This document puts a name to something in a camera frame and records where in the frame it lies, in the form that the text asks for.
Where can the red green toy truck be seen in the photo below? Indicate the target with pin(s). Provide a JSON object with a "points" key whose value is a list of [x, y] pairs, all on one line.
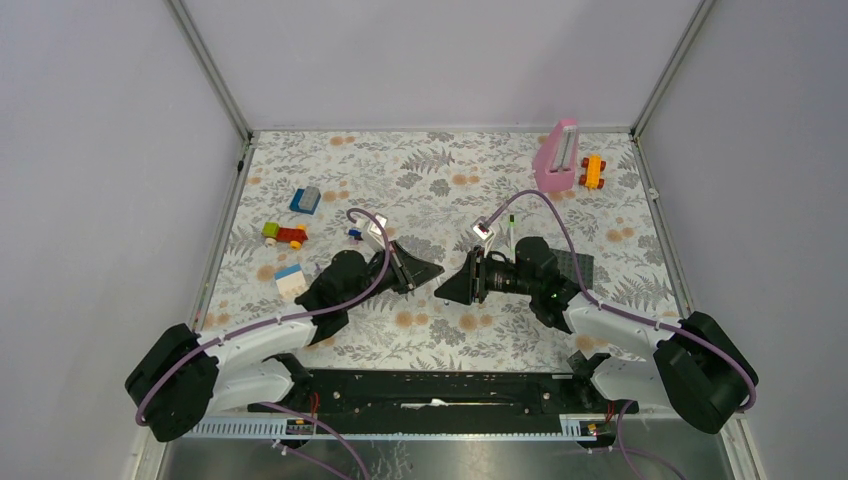
{"points": [[274, 234]]}

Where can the white slotted cable duct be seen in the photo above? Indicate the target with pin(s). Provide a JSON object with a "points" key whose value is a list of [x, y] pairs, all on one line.
{"points": [[409, 425]]}

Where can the blue white brick block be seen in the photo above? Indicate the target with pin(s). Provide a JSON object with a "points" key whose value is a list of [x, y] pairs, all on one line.
{"points": [[290, 282]]}

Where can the blue grey brick block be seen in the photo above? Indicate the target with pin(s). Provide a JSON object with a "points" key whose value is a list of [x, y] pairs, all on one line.
{"points": [[305, 200]]}

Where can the pink metronome box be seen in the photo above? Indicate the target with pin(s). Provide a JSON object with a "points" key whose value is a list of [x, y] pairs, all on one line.
{"points": [[554, 165]]}

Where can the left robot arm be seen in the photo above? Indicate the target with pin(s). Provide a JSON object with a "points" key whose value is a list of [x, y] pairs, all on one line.
{"points": [[187, 375]]}

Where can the dark grey brick baseplate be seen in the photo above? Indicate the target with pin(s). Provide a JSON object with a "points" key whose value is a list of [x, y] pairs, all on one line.
{"points": [[580, 265]]}

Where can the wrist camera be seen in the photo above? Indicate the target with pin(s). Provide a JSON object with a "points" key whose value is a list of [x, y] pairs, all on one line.
{"points": [[482, 229], [372, 232]]}

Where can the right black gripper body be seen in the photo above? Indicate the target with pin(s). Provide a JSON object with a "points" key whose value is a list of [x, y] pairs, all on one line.
{"points": [[498, 277]]}

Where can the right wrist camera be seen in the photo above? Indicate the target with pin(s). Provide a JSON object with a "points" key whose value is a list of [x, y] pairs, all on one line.
{"points": [[482, 229]]}

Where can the floral patterned table mat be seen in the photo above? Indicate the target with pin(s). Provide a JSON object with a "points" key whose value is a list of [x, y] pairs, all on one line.
{"points": [[431, 187]]}

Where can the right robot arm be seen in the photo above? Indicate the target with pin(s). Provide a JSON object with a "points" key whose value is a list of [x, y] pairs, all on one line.
{"points": [[687, 364]]}

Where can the orange red toy car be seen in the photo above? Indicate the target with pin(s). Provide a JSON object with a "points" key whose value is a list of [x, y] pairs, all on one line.
{"points": [[593, 166]]}

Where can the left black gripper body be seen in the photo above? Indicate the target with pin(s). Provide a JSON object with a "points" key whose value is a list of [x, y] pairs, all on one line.
{"points": [[393, 277]]}

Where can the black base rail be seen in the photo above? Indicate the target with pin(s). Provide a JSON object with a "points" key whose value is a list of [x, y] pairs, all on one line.
{"points": [[324, 392]]}

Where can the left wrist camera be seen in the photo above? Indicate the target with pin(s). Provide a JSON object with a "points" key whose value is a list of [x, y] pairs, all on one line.
{"points": [[372, 232]]}

